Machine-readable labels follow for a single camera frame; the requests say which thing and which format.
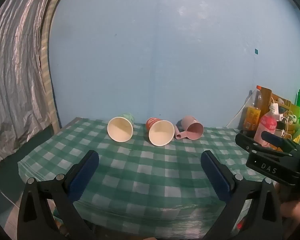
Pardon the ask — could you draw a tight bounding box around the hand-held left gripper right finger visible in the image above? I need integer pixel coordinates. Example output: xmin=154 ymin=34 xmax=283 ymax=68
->
xmin=200 ymin=150 xmax=283 ymax=240

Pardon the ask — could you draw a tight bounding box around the brown cardboard box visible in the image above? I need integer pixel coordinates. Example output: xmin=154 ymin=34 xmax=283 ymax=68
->
xmin=259 ymin=87 xmax=300 ymax=120

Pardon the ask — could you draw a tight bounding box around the white charger with cables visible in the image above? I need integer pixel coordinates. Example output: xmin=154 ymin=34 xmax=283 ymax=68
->
xmin=275 ymin=99 xmax=298 ymax=139

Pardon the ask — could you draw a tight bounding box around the green checked tablecloth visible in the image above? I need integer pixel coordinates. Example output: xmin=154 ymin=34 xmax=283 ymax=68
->
xmin=17 ymin=116 xmax=278 ymax=227

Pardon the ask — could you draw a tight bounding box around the green paper cup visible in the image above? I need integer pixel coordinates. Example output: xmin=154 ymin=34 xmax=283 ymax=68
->
xmin=107 ymin=113 xmax=135 ymax=143

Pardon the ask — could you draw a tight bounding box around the pink plastic cup with handle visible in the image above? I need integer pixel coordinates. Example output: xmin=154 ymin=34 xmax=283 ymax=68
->
xmin=175 ymin=116 xmax=204 ymax=140

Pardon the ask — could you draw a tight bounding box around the orange drink bottle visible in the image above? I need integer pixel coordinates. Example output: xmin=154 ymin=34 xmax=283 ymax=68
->
xmin=243 ymin=85 xmax=264 ymax=132

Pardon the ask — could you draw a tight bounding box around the red paper cup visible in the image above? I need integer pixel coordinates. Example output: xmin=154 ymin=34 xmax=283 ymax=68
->
xmin=146 ymin=117 xmax=175 ymax=146

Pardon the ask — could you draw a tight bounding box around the pink drink bottle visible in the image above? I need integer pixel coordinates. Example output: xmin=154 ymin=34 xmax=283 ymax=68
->
xmin=254 ymin=103 xmax=278 ymax=148

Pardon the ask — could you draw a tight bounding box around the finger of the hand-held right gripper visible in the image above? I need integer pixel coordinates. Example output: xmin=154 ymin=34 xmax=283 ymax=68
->
xmin=235 ymin=133 xmax=300 ymax=161
xmin=261 ymin=130 xmax=300 ymax=155

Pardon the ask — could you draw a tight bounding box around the silver grey curtain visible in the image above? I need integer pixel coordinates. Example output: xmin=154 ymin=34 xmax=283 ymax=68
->
xmin=0 ymin=0 xmax=56 ymax=178

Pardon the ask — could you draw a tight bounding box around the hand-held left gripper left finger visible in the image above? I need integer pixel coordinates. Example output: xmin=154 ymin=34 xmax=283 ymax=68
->
xmin=17 ymin=150 xmax=100 ymax=240

